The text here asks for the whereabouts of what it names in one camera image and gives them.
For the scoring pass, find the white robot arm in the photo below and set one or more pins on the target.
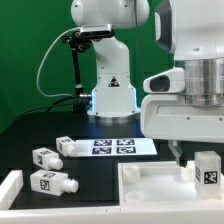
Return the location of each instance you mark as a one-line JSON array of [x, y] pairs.
[[191, 30]]

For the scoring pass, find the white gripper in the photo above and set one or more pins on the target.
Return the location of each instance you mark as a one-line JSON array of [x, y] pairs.
[[168, 117]]

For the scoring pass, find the white marker sheet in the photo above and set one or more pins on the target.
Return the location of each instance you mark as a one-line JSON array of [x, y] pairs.
[[115, 147]]

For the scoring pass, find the white square table top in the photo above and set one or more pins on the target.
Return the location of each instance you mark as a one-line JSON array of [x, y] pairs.
[[158, 182]]

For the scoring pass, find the black camera stand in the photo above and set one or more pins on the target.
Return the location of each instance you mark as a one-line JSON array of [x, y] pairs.
[[78, 44]]

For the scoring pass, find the white U-shaped fence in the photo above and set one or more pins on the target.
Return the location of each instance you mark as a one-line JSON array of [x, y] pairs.
[[199, 212]]

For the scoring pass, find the grey camera on stand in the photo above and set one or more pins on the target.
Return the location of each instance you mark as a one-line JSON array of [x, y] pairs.
[[93, 31]]

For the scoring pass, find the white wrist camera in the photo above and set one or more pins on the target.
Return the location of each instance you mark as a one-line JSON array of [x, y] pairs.
[[170, 82]]

